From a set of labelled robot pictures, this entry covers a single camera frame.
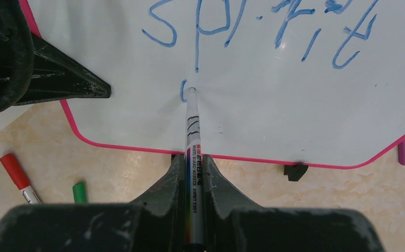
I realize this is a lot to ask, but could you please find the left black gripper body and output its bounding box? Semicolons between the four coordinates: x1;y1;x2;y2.
0;1;34;112

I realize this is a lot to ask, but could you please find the green marker pen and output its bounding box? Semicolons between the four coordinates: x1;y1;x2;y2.
72;181;88;203

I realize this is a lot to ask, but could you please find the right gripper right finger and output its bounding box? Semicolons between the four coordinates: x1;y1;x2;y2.
202;155;262;251

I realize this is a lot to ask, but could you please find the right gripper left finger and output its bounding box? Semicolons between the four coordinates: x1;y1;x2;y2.
130;154;185;251

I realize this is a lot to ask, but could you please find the pink framed whiteboard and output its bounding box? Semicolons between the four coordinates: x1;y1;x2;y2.
22;1;405;169

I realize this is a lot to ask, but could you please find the black whiteboard stand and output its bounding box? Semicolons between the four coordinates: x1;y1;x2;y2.
171;154;309;182

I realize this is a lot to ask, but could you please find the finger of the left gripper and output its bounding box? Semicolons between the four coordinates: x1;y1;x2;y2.
14;91;111;106
29;34;111;94

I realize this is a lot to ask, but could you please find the red marker pen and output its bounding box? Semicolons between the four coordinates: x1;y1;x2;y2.
0;153;41;204

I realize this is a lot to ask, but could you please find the purple marker pen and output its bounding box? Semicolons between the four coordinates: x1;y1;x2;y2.
397;139;405;166

